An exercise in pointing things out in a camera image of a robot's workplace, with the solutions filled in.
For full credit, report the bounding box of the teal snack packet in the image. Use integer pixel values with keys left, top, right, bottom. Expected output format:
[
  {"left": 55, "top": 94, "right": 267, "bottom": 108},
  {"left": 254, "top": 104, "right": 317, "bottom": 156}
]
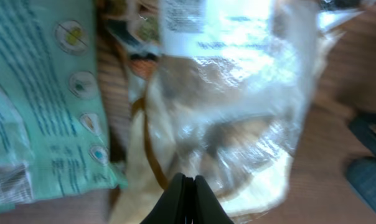
[{"left": 0, "top": 0, "right": 127, "bottom": 213}]

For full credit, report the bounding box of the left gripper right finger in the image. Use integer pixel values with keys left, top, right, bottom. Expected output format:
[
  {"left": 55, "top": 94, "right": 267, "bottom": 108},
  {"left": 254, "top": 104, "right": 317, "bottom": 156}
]
[{"left": 193, "top": 175, "right": 233, "bottom": 224}]

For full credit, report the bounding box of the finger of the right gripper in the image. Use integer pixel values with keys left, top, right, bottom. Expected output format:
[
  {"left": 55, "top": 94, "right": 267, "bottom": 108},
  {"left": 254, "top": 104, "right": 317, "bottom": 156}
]
[
  {"left": 345, "top": 157, "right": 376, "bottom": 213},
  {"left": 348, "top": 112, "right": 376, "bottom": 157}
]

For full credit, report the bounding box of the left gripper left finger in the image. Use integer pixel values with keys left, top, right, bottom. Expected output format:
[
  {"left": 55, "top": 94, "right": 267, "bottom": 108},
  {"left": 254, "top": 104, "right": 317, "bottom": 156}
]
[{"left": 141, "top": 173, "right": 186, "bottom": 224}]

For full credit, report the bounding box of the beige brown food pouch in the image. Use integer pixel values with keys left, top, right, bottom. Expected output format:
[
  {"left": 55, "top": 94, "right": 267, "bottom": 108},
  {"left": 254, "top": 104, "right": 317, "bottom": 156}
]
[{"left": 97, "top": 1, "right": 372, "bottom": 223}]

